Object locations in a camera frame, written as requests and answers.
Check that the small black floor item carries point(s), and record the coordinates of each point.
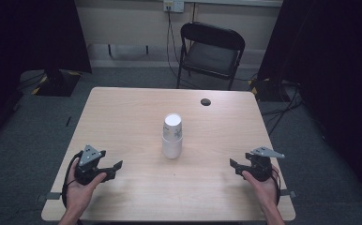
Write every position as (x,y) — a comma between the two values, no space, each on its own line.
(68,121)

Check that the grey table bracket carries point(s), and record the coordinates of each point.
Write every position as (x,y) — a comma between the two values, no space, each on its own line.
(290,193)
(52,196)

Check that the stack of white paper cups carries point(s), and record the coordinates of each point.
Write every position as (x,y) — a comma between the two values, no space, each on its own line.
(172,140)

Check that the person's left hand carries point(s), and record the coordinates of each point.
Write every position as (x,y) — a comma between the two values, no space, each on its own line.
(80,195)

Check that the black stand base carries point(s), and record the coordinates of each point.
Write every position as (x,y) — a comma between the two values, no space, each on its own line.
(55,84)
(268,90)

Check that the black table grommet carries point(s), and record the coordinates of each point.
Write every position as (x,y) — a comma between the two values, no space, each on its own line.
(205,102)

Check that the white wall socket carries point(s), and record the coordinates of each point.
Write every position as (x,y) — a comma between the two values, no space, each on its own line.
(173,5)

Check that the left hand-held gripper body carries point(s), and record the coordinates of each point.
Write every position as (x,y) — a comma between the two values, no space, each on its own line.
(88,157)

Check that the person's right hand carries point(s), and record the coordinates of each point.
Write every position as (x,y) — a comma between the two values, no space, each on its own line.
(266,192)

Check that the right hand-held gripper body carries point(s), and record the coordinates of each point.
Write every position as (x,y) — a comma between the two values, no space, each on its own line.
(260,165)

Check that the black folding chair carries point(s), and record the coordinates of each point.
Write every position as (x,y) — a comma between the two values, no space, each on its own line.
(208,56)

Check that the dark curtain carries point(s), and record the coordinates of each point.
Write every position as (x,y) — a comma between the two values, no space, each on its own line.
(335,78)
(19,40)

